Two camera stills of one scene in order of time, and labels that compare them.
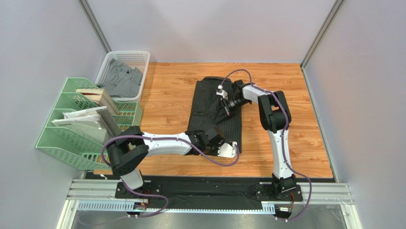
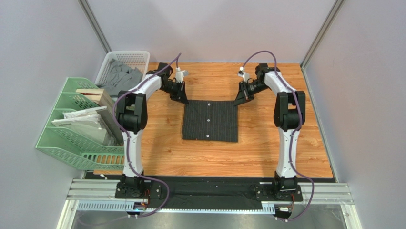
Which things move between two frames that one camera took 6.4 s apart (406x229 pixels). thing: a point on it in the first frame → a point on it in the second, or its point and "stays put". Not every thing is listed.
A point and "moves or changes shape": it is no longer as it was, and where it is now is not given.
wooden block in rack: x=100 y=96 stays put
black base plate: x=205 y=187 stays put
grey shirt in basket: x=122 y=81 stays put
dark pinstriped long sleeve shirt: x=203 y=109 moves or changes shape
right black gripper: x=226 y=106 → x=246 y=90
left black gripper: x=216 y=153 → x=180 y=94
